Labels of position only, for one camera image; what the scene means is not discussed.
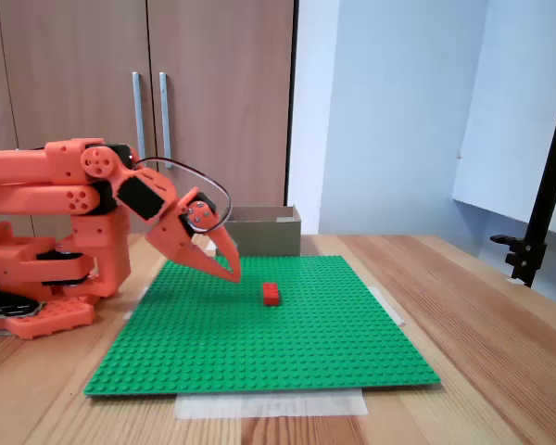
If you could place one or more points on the red lego block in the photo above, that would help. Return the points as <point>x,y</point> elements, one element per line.
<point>271,295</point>

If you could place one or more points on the open cardboard box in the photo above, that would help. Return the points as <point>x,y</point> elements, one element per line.
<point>269,236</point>

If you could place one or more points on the green lego baseplate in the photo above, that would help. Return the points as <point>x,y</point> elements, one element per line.
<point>269,343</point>

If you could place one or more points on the masking tape strip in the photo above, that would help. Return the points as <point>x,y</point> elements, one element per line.
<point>136,306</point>
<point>210,245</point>
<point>269,404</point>
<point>389,308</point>

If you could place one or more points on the brown wooden cabinet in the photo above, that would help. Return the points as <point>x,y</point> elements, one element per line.
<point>213,46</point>

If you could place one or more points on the white panel board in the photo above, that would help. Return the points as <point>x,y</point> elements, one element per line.
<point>514,116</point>

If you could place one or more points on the small tape piece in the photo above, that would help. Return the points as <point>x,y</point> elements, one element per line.
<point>517,282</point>

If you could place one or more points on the black stand with clamp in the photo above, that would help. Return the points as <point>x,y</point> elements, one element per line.
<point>551,185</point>

